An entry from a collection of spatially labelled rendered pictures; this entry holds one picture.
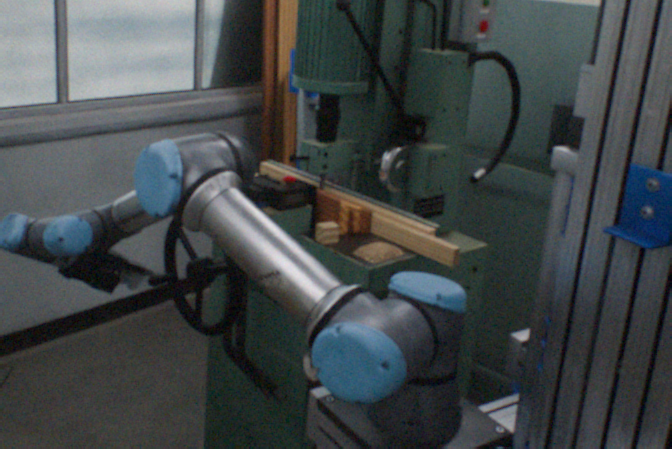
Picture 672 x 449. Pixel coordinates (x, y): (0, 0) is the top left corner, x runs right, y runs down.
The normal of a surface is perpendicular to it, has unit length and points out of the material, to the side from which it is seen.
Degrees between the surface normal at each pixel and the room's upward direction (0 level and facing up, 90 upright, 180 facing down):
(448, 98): 90
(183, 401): 0
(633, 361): 90
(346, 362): 93
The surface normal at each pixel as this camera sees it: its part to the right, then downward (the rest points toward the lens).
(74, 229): 0.79, -0.06
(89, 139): 0.75, 0.25
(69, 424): 0.08, -0.95
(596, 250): -0.83, 0.11
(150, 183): -0.69, 0.11
